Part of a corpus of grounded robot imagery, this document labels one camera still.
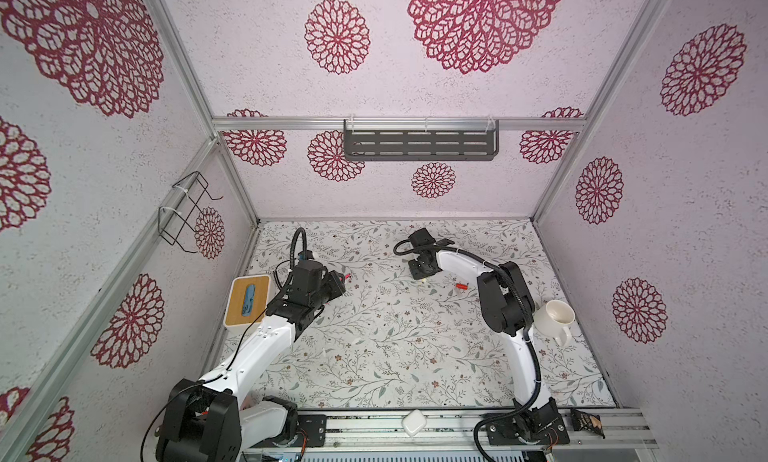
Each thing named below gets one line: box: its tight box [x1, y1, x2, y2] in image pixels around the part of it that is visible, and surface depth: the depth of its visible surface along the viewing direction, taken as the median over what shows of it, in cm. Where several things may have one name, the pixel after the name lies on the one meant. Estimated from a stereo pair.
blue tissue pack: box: [242, 284, 256, 317], surface depth 96 cm
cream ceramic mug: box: [533, 299, 576, 348], surface depth 89 cm
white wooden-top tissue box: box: [223, 275, 271, 331], surface depth 96 cm
